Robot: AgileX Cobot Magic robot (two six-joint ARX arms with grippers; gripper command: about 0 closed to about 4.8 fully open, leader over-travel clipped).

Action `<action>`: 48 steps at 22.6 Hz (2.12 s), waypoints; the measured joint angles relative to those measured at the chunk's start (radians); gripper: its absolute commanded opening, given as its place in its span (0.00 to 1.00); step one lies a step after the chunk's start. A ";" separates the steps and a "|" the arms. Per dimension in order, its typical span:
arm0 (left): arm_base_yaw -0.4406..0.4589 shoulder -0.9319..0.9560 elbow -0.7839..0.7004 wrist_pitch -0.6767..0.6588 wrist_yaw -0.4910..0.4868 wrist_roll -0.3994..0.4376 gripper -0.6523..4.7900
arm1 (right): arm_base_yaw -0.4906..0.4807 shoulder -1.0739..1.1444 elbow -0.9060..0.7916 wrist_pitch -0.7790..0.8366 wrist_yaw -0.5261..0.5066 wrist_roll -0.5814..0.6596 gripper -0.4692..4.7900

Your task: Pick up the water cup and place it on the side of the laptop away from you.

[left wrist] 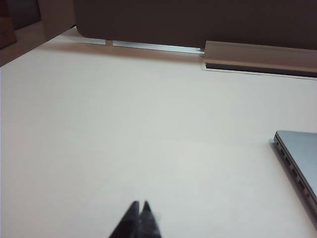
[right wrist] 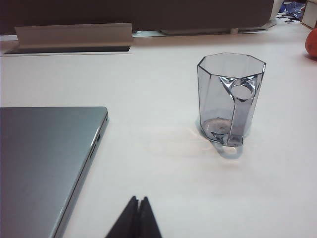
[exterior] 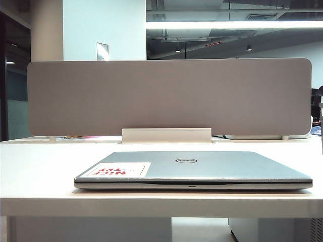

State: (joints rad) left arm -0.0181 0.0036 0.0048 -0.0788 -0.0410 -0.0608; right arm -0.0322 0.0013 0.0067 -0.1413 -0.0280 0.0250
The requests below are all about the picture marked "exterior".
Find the silver Dell laptop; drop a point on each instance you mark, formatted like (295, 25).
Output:
(227, 166)

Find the grey fabric desk divider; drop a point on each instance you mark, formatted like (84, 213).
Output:
(151, 95)

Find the white red Nice Try sticker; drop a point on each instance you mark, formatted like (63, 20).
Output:
(118, 169)

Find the pink flat item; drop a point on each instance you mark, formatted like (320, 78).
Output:
(90, 136)

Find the round ceiling spot lamp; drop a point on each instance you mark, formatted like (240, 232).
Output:
(249, 48)
(178, 49)

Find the brown small item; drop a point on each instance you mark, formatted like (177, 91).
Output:
(70, 136)

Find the red ceiling sign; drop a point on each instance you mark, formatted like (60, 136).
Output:
(213, 44)

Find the white flat device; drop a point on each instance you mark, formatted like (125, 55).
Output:
(265, 136)

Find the long ceiling light strip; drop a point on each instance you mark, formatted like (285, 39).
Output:
(227, 24)

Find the blue cloth item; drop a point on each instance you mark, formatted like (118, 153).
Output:
(318, 130)

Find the dark office chair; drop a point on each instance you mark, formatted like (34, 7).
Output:
(317, 100)

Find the white table leg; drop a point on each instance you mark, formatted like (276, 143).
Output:
(3, 229)

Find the white divider centre bracket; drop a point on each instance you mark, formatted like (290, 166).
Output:
(166, 134)

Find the framed wall notice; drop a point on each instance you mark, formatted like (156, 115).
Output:
(102, 51)

